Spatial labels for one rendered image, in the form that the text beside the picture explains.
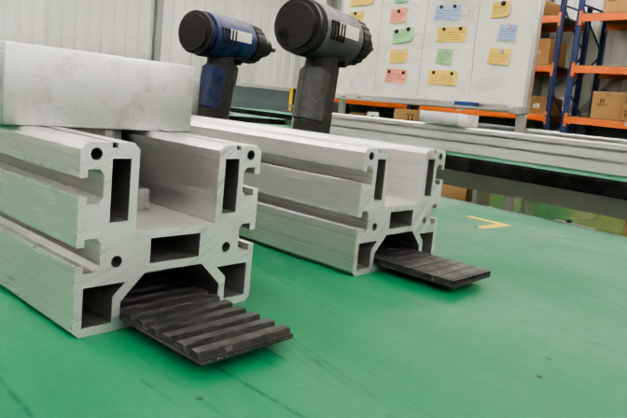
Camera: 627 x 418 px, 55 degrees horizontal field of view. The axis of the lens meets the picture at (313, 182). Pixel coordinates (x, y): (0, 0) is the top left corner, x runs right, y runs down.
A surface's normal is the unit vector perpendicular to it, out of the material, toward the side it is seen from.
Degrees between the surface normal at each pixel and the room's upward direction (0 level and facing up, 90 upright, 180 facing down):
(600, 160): 90
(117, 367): 0
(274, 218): 90
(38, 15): 90
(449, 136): 90
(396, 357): 0
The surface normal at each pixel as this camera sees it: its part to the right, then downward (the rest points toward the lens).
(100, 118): 0.73, 0.16
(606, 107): -0.76, 0.02
